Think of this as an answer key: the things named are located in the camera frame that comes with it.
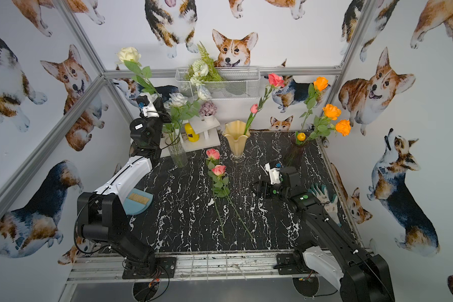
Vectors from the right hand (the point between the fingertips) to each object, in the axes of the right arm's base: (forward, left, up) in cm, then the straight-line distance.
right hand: (259, 181), depth 79 cm
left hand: (+24, +41, +28) cm, 55 cm away
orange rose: (+15, -33, +17) cm, 40 cm away
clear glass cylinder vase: (+22, +42, -7) cm, 48 cm away
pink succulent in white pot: (+37, +25, +8) cm, 46 cm away
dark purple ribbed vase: (+15, -18, +8) cm, 25 cm away
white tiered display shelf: (+39, +30, -15) cm, 51 cm away
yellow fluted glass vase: (+30, +11, -1) cm, 32 cm away
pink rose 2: (+4, +17, -16) cm, 24 cm away
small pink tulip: (+30, +2, +14) cm, 33 cm away
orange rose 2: (+23, -31, +17) cm, 42 cm away
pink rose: (+25, +24, -13) cm, 37 cm away
